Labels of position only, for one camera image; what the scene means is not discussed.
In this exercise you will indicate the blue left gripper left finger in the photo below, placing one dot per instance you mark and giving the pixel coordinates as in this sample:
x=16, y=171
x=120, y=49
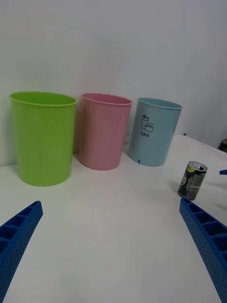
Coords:
x=16, y=239

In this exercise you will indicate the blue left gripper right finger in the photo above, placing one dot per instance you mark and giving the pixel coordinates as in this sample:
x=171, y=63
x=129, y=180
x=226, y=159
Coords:
x=208, y=239

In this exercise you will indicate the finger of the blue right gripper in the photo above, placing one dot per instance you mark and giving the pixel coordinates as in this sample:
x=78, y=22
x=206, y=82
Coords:
x=223, y=172

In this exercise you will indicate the black drink can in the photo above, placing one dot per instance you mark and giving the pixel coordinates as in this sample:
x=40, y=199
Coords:
x=192, y=183

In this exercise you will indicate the pale blue plastic waste bin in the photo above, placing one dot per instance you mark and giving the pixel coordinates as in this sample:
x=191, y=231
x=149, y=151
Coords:
x=153, y=142

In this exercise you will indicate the green plastic waste bin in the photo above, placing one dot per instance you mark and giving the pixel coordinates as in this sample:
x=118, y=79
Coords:
x=42, y=142

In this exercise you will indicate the pink plastic waste bin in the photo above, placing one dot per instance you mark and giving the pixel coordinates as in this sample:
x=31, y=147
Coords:
x=102, y=135

